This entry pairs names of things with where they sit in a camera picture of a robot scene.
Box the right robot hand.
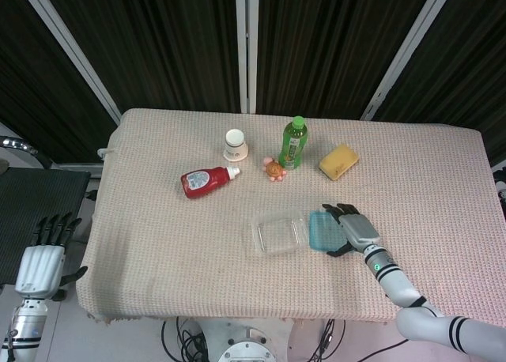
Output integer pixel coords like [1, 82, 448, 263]
[322, 202, 383, 258]

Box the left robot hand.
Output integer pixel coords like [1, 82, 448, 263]
[14, 215, 89, 301]

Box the blue translucent container lid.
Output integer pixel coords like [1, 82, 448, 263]
[308, 209, 351, 255]

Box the grey round robot base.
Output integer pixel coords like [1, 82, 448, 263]
[197, 318, 296, 362]

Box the clear plastic food container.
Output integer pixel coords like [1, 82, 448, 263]
[241, 206, 311, 258]

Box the yellow sponge with green pad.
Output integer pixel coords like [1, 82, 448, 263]
[319, 143, 361, 180]

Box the pink orange turtle toy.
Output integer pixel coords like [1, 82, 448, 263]
[262, 156, 287, 183]

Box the green lemon drink bottle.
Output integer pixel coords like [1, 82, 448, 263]
[278, 115, 309, 171]

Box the white paper cup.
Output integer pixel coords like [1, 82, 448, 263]
[222, 128, 251, 164]

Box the pink waffle tablecloth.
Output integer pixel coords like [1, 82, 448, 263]
[74, 107, 498, 324]

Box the red ketchup squeeze bottle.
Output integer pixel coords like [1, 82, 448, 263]
[180, 165, 241, 200]

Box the dark pleated curtain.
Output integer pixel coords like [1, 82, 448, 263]
[0, 0, 506, 169]

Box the black cable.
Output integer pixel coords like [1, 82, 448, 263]
[160, 317, 210, 362]
[312, 319, 347, 362]
[353, 337, 409, 362]

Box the white frame post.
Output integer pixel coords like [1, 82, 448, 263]
[15, 0, 123, 125]
[234, 0, 259, 115]
[361, 0, 459, 122]

